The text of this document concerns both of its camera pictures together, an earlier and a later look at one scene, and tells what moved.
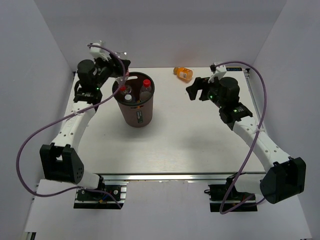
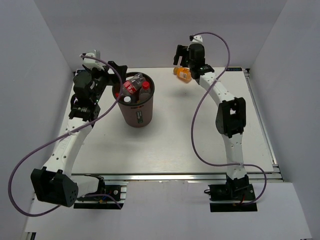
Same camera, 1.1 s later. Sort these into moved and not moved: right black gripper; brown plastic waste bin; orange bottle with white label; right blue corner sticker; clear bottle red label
Moved: clear bottle red label; right black gripper
Not moved: right blue corner sticker; orange bottle with white label; brown plastic waste bin
